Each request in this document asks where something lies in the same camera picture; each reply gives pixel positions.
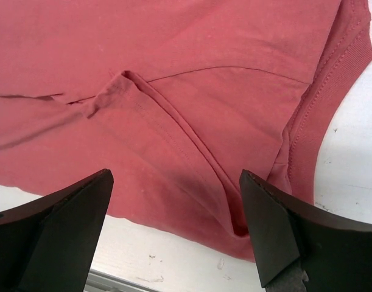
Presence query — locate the aluminium table rail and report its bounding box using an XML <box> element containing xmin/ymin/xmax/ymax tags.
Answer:
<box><xmin>84</xmin><ymin>269</ymin><xmax>158</xmax><ymax>292</ymax></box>

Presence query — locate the salmon pink t-shirt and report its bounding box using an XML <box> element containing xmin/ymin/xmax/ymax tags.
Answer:
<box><xmin>0</xmin><ymin>1</ymin><xmax>372</xmax><ymax>260</ymax></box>

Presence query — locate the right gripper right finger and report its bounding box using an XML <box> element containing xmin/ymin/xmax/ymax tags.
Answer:
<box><xmin>240</xmin><ymin>170</ymin><xmax>372</xmax><ymax>292</ymax></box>

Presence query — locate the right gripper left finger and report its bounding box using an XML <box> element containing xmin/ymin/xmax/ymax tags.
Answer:
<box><xmin>0</xmin><ymin>169</ymin><xmax>114</xmax><ymax>291</ymax></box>

